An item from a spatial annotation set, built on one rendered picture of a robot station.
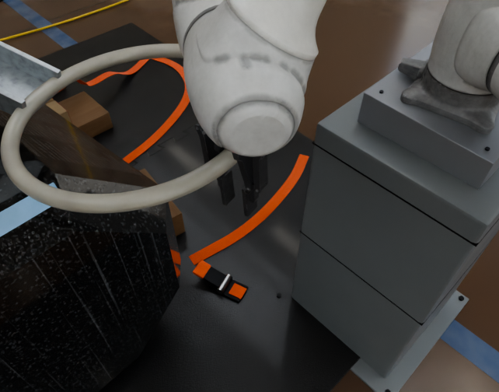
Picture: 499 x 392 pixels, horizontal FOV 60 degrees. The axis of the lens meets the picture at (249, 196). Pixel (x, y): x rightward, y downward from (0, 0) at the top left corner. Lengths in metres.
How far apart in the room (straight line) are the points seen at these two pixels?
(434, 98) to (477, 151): 0.13
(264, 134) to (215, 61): 0.08
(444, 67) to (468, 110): 0.10
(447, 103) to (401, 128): 0.09
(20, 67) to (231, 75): 0.74
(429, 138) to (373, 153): 0.11
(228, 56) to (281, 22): 0.05
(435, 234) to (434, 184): 0.11
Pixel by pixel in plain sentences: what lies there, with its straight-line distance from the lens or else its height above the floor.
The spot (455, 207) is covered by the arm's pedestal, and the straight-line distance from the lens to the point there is 0.89.
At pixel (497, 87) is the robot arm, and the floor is 1.00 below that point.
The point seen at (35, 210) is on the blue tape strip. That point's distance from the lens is 0.92.
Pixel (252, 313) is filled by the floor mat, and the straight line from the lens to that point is 1.56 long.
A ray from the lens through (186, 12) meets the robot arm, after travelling 0.53.
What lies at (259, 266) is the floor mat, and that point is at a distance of 1.65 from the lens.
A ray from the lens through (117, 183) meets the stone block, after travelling 1.03.
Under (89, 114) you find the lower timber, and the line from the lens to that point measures 2.24.
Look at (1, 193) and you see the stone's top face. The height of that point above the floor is 0.80.
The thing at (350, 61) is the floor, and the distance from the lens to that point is 2.76.
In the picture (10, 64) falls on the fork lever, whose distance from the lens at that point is 1.09.
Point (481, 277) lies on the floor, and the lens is 1.85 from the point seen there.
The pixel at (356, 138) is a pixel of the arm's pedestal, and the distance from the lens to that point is 0.95.
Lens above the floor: 1.41
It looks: 49 degrees down
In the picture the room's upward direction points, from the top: straight up
